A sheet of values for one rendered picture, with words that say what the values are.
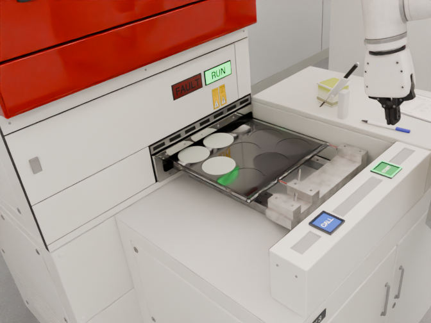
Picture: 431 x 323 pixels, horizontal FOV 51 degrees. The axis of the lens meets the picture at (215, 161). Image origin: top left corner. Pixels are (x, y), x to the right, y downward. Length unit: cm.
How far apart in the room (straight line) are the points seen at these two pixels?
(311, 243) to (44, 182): 65
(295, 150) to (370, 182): 31
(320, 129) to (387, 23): 52
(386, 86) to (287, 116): 52
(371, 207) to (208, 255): 41
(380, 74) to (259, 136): 53
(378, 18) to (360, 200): 40
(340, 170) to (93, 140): 69
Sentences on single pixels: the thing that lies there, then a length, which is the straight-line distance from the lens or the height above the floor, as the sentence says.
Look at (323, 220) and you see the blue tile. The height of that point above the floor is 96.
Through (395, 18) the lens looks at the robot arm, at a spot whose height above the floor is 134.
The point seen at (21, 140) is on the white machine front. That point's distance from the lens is 112.
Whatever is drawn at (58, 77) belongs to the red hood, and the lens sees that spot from 106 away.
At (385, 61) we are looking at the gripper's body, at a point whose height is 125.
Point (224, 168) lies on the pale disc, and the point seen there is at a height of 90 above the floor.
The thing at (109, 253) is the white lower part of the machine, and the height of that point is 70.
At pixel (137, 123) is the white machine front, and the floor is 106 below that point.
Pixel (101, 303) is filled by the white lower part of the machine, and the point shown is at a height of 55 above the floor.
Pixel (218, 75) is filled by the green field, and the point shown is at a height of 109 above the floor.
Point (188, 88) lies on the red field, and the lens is 136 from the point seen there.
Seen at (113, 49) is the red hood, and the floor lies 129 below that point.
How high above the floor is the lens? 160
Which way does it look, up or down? 32 degrees down
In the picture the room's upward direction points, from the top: 6 degrees counter-clockwise
